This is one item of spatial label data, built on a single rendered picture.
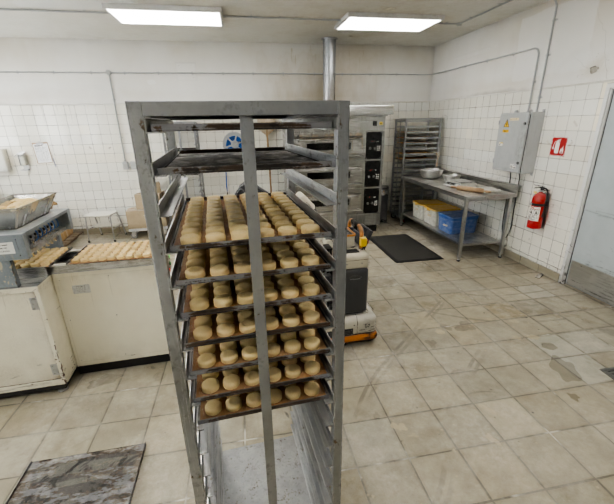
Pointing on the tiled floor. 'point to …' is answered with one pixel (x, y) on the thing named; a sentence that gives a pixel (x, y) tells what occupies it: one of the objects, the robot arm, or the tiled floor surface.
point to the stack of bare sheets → (82, 478)
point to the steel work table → (464, 208)
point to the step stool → (104, 222)
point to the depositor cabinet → (18, 341)
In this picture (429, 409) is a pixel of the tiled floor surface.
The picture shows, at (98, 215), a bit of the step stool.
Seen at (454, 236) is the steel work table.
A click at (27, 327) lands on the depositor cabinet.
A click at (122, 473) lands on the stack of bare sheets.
